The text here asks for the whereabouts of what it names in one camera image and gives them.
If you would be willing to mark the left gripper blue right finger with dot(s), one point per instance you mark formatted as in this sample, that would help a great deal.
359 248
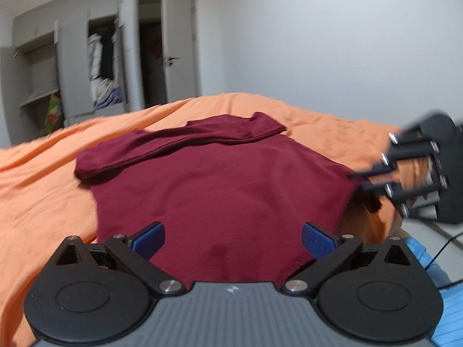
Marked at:
331 254

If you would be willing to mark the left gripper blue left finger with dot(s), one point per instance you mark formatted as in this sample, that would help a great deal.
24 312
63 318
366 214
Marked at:
132 254

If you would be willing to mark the dark red long-sleeve sweater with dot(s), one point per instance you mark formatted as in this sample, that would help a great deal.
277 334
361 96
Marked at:
233 194

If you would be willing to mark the orange bed sheet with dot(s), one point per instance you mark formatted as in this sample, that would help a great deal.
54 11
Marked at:
42 201

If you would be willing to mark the colourful bag in wardrobe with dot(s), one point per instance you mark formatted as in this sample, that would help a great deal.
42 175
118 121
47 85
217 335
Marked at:
54 118

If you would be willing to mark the pile of folded bedding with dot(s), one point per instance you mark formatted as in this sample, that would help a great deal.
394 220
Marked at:
105 92

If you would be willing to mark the white hanging jacket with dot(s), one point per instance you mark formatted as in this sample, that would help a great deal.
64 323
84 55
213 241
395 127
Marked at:
94 53

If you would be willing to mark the grey wardrobe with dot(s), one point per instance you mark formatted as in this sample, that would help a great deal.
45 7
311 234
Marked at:
48 54

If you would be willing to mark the grey room door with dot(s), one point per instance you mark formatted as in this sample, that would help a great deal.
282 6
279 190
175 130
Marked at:
180 63

